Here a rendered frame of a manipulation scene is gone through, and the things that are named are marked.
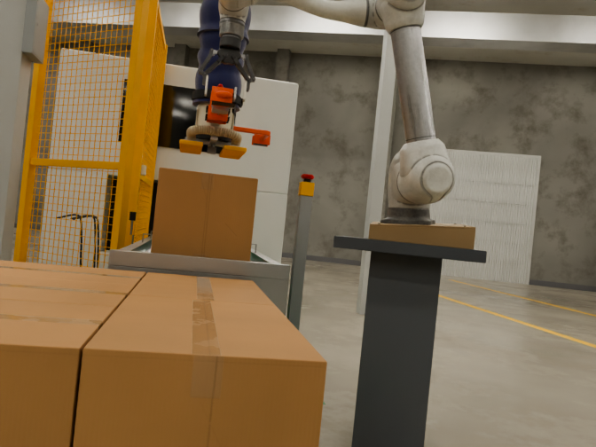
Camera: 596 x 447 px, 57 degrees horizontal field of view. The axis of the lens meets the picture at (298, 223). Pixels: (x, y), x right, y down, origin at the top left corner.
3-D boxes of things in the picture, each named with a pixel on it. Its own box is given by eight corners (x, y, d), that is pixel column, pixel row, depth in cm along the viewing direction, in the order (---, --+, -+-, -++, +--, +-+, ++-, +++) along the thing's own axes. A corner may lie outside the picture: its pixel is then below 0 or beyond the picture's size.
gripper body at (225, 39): (241, 43, 198) (239, 68, 198) (218, 39, 197) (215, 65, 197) (243, 36, 191) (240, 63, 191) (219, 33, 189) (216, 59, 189)
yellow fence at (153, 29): (131, 306, 437) (158, 46, 439) (144, 307, 439) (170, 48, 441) (108, 338, 322) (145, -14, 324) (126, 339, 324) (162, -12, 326)
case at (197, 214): (156, 255, 276) (164, 177, 277) (235, 262, 284) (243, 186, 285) (149, 266, 218) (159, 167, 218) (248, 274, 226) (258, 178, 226)
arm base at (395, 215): (436, 223, 215) (436, 209, 215) (430, 224, 194) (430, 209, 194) (390, 222, 221) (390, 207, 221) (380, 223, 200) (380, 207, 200)
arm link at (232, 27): (218, 25, 198) (217, 41, 198) (220, 15, 189) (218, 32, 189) (244, 28, 199) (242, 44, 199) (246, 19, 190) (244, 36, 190)
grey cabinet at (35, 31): (33, 63, 281) (39, 4, 281) (43, 64, 282) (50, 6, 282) (20, 51, 261) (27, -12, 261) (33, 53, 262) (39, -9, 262)
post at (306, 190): (279, 373, 283) (299, 182, 283) (293, 374, 284) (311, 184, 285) (281, 377, 276) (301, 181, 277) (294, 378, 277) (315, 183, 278)
